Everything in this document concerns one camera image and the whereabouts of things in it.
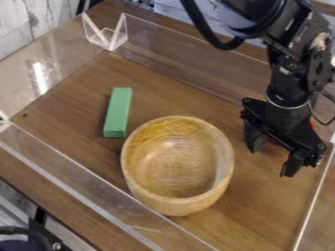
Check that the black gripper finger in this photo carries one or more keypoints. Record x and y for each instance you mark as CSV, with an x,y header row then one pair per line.
x,y
255,136
292,165

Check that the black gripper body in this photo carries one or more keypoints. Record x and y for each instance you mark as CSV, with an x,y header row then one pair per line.
x,y
287,125

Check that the red plush strawberry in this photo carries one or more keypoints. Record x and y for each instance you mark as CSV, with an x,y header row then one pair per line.
x,y
276,142

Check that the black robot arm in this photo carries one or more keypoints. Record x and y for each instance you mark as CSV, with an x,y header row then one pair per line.
x,y
296,34

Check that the wooden bowl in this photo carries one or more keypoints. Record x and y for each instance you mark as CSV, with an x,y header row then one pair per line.
x,y
177,162

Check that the green rectangular block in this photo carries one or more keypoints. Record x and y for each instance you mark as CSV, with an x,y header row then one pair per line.
x,y
117,112

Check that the black clamp under table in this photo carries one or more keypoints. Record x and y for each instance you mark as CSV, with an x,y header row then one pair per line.
x,y
30,237

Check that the clear acrylic corner bracket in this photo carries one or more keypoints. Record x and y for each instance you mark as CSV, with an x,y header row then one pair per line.
x,y
105,38

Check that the clear acrylic barrier wall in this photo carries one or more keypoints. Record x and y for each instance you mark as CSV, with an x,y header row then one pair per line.
x,y
122,140

